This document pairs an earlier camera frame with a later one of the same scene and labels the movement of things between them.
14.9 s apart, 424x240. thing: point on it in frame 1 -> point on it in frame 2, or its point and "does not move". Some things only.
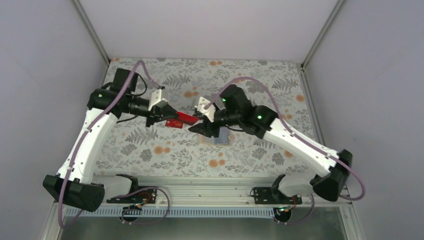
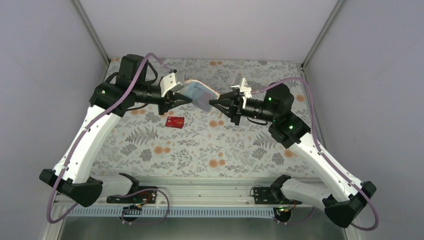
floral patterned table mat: x=136 y=148 does not move
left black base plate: x=141 y=196 does not move
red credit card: x=174 y=123 does not move
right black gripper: x=209 y=122 -> x=236 y=108
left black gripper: x=155 y=114 -> x=167 y=101
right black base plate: x=270 y=195 does not move
